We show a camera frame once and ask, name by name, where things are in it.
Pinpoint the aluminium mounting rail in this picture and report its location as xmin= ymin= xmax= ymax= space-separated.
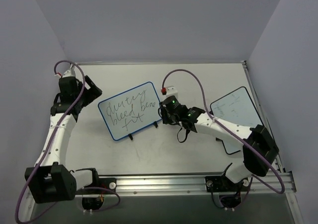
xmin=26 ymin=172 xmax=297 ymax=200

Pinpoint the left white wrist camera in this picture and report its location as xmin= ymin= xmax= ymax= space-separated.
xmin=55 ymin=65 xmax=76 ymax=78

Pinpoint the black framed whiteboard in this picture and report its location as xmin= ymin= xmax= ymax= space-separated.
xmin=210 ymin=86 xmax=270 ymax=156

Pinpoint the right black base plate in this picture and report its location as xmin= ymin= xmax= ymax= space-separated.
xmin=205 ymin=175 xmax=249 ymax=193

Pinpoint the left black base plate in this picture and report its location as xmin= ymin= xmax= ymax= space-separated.
xmin=96 ymin=177 xmax=117 ymax=192

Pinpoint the purple cable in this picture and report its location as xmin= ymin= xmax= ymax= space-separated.
xmin=14 ymin=60 xmax=121 ymax=223
xmin=161 ymin=69 xmax=285 ymax=194

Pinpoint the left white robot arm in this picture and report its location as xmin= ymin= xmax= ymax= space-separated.
xmin=24 ymin=75 xmax=102 ymax=204

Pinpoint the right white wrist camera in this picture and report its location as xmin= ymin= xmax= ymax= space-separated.
xmin=161 ymin=86 xmax=178 ymax=99

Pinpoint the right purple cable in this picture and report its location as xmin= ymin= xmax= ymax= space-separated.
xmin=161 ymin=69 xmax=285 ymax=194

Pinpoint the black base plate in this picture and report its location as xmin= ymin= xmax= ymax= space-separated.
xmin=205 ymin=175 xmax=249 ymax=193
xmin=96 ymin=177 xmax=117 ymax=192

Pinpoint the blue framed whiteboard with writing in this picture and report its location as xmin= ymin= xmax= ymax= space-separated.
xmin=97 ymin=81 xmax=161 ymax=141

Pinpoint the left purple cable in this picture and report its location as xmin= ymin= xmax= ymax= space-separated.
xmin=14 ymin=60 xmax=121 ymax=223

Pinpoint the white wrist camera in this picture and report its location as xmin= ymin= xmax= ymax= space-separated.
xmin=161 ymin=86 xmax=178 ymax=99
xmin=55 ymin=65 xmax=76 ymax=78

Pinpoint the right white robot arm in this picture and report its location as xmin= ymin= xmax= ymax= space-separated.
xmin=159 ymin=95 xmax=279 ymax=191

